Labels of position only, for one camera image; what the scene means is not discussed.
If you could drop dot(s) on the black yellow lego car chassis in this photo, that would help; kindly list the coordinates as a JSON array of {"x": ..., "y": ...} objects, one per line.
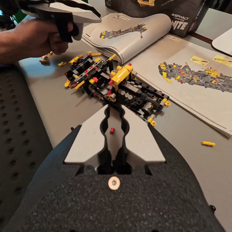
[{"x": 123, "y": 72}]

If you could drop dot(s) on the red lego bush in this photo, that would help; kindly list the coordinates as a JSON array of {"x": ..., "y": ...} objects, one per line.
[{"x": 112, "y": 130}]

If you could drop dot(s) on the white rounded pad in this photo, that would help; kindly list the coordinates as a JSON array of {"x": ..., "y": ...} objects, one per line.
[{"x": 224, "y": 41}]

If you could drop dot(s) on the yellow lego pin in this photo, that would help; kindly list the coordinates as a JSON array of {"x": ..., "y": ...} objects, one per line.
[{"x": 208, "y": 143}]

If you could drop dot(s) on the yellow thick lego beam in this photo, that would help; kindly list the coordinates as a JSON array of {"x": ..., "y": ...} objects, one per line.
[{"x": 96, "y": 54}]

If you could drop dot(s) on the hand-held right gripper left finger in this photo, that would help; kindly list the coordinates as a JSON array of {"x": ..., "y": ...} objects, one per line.
[{"x": 85, "y": 143}]

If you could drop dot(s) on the lego set cardboard box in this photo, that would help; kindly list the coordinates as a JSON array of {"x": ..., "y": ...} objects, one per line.
[{"x": 163, "y": 10}]

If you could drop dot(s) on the black lego pin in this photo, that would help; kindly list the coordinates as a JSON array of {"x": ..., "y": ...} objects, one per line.
[{"x": 212, "y": 208}]

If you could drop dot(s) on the pile of yellow lego pieces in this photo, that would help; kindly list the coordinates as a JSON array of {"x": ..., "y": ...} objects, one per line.
[{"x": 62, "y": 64}]

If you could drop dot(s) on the person's left hand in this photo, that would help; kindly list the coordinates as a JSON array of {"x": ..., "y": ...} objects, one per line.
[{"x": 39, "y": 36}]

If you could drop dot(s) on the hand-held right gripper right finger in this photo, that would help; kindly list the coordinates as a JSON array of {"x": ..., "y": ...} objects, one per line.
[{"x": 143, "y": 143}]

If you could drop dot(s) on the open lego instruction booklet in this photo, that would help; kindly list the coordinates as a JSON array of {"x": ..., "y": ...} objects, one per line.
[{"x": 145, "y": 45}]

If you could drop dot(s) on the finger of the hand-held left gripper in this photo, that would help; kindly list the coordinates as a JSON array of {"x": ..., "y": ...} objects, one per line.
[
  {"x": 79, "y": 2},
  {"x": 85, "y": 17}
]

